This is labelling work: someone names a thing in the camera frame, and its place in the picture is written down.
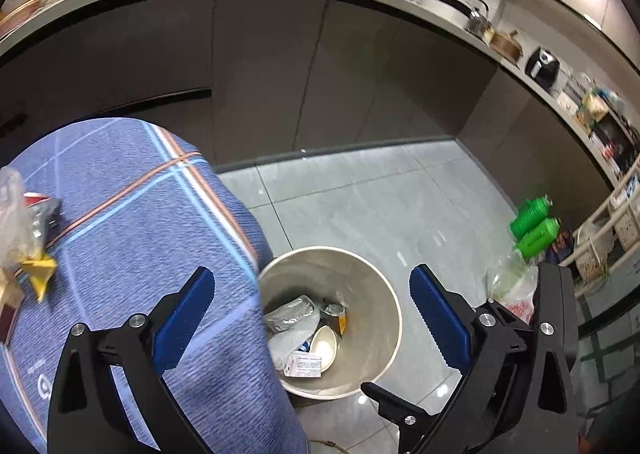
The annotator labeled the blue plaid tablecloth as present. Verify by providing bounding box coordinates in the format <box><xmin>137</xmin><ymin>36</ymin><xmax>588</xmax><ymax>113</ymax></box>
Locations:
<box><xmin>1</xmin><ymin>118</ymin><xmax>308</xmax><ymax>453</ymax></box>

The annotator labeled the clear crumpled plastic bag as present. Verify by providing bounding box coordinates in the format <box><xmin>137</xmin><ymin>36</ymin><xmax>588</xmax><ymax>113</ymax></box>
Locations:
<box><xmin>0</xmin><ymin>167</ymin><xmax>42</xmax><ymax>269</ymax></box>

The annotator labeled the blue white snack bag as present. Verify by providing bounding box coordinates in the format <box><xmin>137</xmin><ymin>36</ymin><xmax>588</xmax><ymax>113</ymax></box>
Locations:
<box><xmin>296</xmin><ymin>339</ymin><xmax>311</xmax><ymax>353</ymax></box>

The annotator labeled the beige cardboard box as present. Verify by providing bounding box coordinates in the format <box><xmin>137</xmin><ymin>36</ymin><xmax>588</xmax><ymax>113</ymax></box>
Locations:
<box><xmin>0</xmin><ymin>269</ymin><xmax>25</xmax><ymax>344</ymax></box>

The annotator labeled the paper cup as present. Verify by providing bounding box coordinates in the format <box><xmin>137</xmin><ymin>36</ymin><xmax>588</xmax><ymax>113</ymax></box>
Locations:
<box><xmin>309</xmin><ymin>325</ymin><xmax>340</xmax><ymax>374</ymax></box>

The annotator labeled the white plastic bag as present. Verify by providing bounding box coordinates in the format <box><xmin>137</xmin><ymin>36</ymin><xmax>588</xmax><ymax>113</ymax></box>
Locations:
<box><xmin>268</xmin><ymin>310</ymin><xmax>320</xmax><ymax>370</ymax></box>

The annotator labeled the yellow wrapper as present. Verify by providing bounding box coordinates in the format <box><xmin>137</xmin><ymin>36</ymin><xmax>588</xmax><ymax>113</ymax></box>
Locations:
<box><xmin>21</xmin><ymin>255</ymin><xmax>58</xmax><ymax>303</ymax></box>

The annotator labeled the white trash bin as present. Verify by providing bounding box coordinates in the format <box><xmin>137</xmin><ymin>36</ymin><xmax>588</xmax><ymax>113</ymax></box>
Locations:
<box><xmin>258</xmin><ymin>246</ymin><xmax>402</xmax><ymax>401</ymax></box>

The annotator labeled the black air fryer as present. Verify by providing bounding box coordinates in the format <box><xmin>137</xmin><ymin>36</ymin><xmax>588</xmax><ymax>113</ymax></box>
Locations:
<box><xmin>525</xmin><ymin>46</ymin><xmax>560</xmax><ymax>91</ymax></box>

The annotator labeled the green bottle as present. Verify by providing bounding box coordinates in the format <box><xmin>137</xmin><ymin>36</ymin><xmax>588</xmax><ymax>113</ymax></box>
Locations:
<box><xmin>515</xmin><ymin>218</ymin><xmax>561</xmax><ymax>261</ymax></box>
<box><xmin>509</xmin><ymin>195</ymin><xmax>553</xmax><ymax>240</ymax></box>

